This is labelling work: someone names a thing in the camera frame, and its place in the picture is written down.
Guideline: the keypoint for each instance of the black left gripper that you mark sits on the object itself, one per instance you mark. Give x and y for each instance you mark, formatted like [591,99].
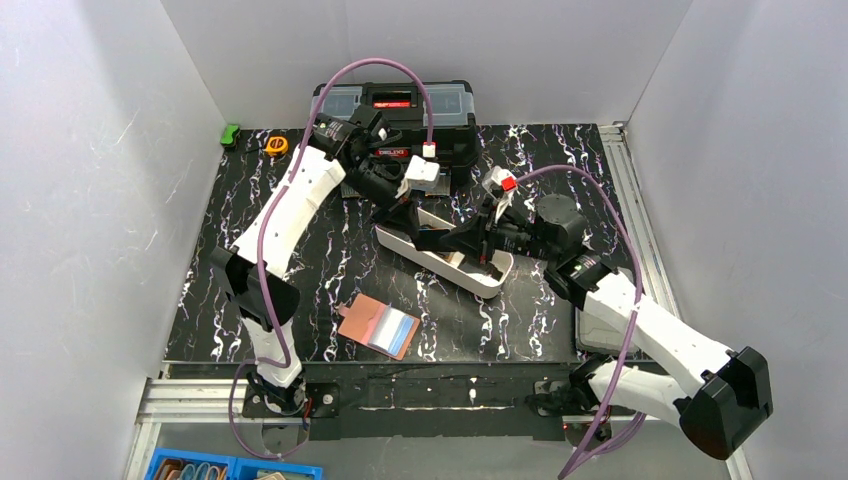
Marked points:
[395,206]

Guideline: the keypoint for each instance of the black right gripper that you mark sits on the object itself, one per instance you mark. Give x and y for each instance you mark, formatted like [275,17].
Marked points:
[490,231]

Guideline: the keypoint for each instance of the black VIP card stack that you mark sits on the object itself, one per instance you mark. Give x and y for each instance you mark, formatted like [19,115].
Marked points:
[429,238]

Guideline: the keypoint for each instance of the white plastic card tray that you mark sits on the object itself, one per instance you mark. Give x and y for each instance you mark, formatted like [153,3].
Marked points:
[483,280]

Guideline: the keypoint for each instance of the brown leather card holder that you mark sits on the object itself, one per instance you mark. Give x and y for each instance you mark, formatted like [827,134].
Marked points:
[377,326]

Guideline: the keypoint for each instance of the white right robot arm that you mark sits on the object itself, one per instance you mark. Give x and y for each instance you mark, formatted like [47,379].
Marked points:
[717,396]

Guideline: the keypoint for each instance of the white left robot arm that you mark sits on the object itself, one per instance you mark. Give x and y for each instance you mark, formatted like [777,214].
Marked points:
[333,151]

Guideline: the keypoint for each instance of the black Delixi toolbox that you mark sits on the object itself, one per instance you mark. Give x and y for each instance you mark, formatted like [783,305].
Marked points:
[458,147]

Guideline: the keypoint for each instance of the orange tape measure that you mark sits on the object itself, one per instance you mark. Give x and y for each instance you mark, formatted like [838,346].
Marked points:
[276,146]

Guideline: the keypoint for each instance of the grey flat box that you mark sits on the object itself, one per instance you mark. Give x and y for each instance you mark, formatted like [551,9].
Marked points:
[592,335]

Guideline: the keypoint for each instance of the green small tool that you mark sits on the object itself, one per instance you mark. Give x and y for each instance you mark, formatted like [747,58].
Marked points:
[230,135]

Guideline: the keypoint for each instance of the blue plastic bin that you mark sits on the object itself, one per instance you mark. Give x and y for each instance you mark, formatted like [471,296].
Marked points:
[180,464]

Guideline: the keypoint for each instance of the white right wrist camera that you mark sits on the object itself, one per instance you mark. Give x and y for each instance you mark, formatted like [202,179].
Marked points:
[500,184]

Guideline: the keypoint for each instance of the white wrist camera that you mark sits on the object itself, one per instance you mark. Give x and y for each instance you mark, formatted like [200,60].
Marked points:
[500,184]
[421,174]

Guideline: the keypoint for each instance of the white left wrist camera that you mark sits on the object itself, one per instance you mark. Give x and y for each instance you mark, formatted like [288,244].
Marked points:
[421,174]

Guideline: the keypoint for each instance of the aluminium frame rail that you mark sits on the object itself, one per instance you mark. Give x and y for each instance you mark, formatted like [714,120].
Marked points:
[635,216]

